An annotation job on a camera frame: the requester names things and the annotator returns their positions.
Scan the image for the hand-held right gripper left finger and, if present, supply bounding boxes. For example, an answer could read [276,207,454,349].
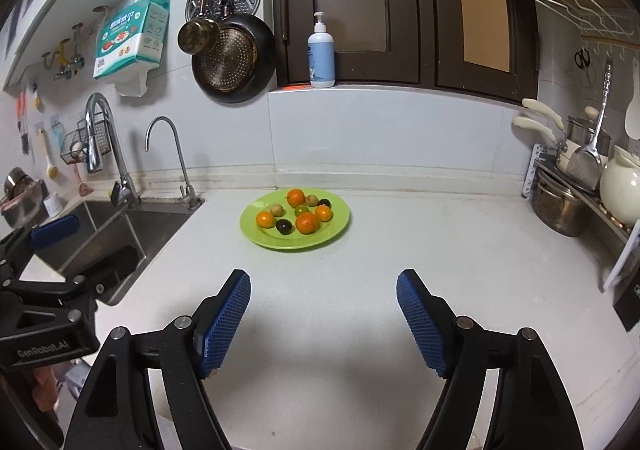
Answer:
[62,269,252,450]

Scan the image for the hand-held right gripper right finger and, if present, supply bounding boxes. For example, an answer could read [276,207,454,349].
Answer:
[396,269,586,450]

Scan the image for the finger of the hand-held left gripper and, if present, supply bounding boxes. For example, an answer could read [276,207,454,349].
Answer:
[9,265,121,324]
[0,214,81,281]

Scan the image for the green plate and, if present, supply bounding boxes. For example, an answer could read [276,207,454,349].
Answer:
[239,189,351,251]

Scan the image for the stacked steel pots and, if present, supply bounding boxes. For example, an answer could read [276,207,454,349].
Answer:
[1,167,49,229]

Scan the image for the yellow dish brush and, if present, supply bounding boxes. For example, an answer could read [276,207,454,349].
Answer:
[36,127,59,179]

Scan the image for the steel sink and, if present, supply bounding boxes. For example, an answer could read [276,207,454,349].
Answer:
[35,197,206,307]

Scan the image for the tall chrome faucet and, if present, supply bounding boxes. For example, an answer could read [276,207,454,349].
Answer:
[84,92,142,209]

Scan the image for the thin steel faucet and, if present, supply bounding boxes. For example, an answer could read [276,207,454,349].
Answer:
[145,117,202,211]

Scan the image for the steel cooking pot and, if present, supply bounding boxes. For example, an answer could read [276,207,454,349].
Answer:
[530,170,594,238]

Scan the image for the metal corner rack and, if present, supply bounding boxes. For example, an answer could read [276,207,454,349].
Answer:
[522,142,640,255]

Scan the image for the green tissue pack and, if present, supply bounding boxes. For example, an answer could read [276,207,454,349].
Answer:
[92,0,171,80]

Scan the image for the black box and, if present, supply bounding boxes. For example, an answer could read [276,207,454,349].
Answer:
[612,275,640,331]

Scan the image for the white card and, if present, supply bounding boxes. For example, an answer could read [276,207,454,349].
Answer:
[602,224,640,291]

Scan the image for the metal spatula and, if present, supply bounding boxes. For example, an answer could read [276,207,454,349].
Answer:
[565,57,614,193]

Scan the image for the small brass pot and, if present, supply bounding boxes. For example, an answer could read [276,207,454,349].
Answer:
[177,18,221,56]

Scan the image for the cream ceramic pot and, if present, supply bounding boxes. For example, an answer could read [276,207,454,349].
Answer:
[598,145,640,227]

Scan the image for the golden perforated strainer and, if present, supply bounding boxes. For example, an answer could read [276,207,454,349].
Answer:
[206,27,259,93]

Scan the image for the steel lidded pot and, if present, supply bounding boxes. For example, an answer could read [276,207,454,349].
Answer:
[556,106,613,171]

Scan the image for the black frying pan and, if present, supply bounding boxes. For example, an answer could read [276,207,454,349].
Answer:
[191,12,277,104]

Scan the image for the white pump soap bottle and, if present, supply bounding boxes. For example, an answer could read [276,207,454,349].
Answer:
[307,12,337,89]

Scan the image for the white rice paddle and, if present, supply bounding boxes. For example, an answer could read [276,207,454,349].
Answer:
[624,74,640,141]

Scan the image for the black wire basket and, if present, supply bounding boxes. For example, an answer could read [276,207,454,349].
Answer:
[60,115,114,166]

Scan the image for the metal wall hook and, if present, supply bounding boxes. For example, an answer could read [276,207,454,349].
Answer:
[42,40,85,81]
[69,22,87,61]

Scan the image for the brown wooden window frame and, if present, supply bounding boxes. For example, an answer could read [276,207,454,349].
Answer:
[264,0,540,104]

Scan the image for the white wire rack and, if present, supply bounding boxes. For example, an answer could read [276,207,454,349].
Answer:
[532,0,640,51]

